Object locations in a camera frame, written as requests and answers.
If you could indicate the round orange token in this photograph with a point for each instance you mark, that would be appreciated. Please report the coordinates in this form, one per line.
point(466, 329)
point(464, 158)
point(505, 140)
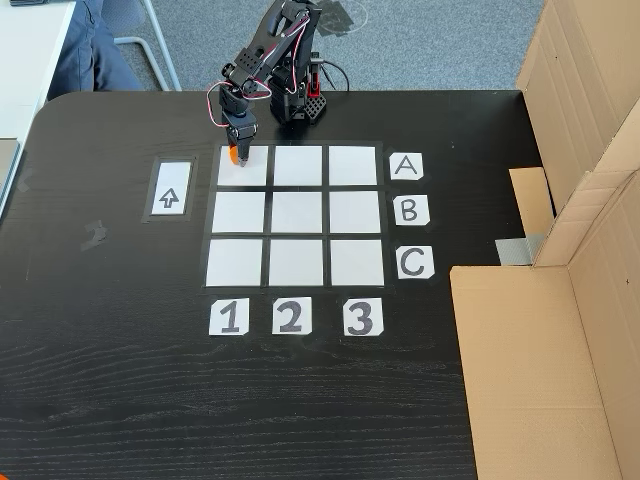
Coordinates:
point(233, 156)

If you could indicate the white nine-square grid sheet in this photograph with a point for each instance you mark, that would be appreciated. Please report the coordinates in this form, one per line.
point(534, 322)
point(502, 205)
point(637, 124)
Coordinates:
point(297, 215)

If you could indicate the white arrow paper sheet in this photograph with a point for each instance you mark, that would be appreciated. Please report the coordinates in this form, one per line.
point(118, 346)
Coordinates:
point(170, 190)

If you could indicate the red black clamp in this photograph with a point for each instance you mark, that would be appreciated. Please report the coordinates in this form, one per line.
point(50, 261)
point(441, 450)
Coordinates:
point(315, 85)

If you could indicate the dark floor tape patch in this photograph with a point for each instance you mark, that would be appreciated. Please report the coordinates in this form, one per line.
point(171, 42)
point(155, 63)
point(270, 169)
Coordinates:
point(345, 17)

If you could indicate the paper sheet letter A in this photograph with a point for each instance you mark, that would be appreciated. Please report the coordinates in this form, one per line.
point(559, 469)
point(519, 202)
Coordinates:
point(406, 167)

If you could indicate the paper sheet number 1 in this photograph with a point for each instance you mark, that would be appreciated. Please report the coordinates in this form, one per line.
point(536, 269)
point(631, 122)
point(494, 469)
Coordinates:
point(229, 317)

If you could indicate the clear tape scraps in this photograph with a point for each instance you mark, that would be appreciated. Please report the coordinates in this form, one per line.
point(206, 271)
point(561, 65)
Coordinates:
point(94, 236)

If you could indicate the paper sheet number 2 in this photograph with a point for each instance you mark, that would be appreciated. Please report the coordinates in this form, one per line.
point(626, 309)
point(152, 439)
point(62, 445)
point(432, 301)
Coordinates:
point(291, 315)

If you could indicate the person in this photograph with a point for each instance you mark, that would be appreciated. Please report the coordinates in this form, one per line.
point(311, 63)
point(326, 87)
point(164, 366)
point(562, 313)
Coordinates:
point(85, 55)

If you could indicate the paper sheet letter B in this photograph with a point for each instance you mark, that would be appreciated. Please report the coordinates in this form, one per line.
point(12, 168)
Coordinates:
point(411, 210)

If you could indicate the paper sheet number 3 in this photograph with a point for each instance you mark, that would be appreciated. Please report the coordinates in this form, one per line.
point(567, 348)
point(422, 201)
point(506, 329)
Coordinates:
point(363, 317)

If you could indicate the paper sheet letter C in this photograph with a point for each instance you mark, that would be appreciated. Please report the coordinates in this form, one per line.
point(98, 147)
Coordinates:
point(415, 262)

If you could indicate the small clear tape piece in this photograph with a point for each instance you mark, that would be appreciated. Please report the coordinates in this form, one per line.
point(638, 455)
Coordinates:
point(25, 181)

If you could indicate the white desk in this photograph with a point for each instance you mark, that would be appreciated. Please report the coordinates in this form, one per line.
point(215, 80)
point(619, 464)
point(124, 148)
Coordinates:
point(25, 75)

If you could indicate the grey tape strip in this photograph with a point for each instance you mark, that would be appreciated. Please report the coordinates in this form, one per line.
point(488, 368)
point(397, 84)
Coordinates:
point(517, 250)

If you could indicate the brown cardboard box panel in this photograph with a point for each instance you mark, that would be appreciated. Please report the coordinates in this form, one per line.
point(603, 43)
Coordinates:
point(585, 100)
point(550, 375)

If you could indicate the metal frame chair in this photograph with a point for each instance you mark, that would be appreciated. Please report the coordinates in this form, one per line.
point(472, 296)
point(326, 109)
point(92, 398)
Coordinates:
point(155, 50)

